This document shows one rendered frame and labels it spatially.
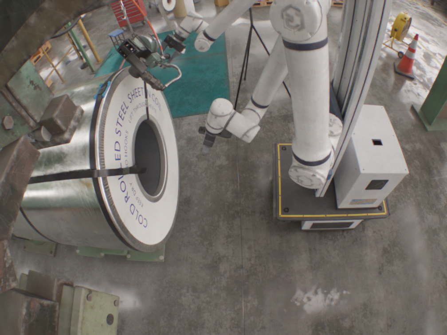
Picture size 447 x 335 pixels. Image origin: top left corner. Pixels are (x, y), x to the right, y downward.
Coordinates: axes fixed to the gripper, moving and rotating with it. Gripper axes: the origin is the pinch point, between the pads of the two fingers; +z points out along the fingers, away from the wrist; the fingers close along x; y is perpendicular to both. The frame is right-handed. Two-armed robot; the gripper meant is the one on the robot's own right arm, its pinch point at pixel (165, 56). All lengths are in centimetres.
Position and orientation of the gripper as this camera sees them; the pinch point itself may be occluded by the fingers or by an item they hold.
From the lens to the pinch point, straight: 154.8
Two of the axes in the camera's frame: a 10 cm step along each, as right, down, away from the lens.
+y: -1.2, 5.3, -8.4
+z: -6.2, 6.2, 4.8
